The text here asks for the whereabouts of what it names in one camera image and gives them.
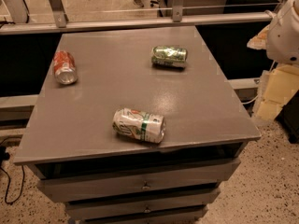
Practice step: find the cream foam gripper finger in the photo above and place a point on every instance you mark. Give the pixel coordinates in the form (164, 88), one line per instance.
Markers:
(276, 90)
(259, 41)

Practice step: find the white green 7up can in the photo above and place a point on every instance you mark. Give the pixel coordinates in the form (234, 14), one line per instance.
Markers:
(139, 125)

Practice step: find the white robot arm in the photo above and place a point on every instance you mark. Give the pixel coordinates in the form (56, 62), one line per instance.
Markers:
(280, 40)

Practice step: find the green soda can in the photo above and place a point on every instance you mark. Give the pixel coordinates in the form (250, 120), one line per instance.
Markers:
(169, 56)

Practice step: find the orange soda can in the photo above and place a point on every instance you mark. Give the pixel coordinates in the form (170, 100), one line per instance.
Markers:
(64, 68)

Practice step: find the bottom grey drawer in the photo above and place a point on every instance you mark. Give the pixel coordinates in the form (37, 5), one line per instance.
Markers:
(154, 217)

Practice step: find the grey drawer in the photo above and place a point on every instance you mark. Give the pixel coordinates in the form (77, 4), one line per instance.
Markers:
(141, 203)
(88, 187)
(154, 217)

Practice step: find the grey drawer cabinet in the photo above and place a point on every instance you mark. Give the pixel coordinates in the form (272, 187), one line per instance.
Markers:
(70, 131)

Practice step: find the grey metal railing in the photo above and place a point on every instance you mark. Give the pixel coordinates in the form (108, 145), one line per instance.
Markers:
(61, 16)

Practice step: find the middle grey drawer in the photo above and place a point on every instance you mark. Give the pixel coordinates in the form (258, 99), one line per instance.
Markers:
(141, 203)

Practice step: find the top grey drawer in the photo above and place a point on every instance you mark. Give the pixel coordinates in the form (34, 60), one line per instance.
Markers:
(88, 187)

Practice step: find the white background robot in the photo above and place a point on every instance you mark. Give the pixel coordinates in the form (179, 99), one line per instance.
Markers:
(17, 10)

